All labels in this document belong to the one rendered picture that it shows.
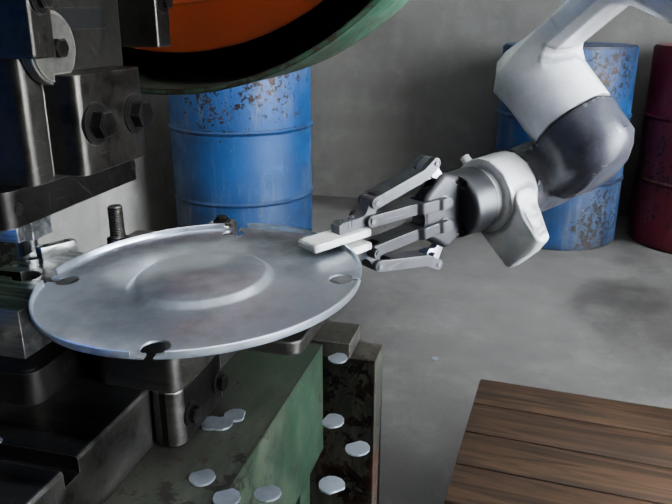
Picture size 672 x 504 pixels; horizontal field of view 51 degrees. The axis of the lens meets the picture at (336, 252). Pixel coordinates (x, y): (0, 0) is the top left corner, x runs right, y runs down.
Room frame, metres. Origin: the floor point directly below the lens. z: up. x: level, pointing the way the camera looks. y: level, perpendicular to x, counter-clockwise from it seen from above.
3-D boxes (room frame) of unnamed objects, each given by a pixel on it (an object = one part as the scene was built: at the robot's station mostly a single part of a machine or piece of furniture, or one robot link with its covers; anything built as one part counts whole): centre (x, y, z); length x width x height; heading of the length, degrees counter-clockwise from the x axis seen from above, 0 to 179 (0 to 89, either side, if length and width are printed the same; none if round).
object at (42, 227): (0.63, 0.29, 0.84); 0.05 x 0.03 x 0.04; 165
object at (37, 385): (0.64, 0.30, 0.72); 0.20 x 0.16 x 0.03; 165
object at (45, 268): (0.63, 0.29, 0.76); 0.15 x 0.09 x 0.05; 165
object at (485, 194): (0.76, -0.13, 0.81); 0.09 x 0.07 x 0.08; 127
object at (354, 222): (0.68, -0.02, 0.83); 0.05 x 0.01 x 0.03; 127
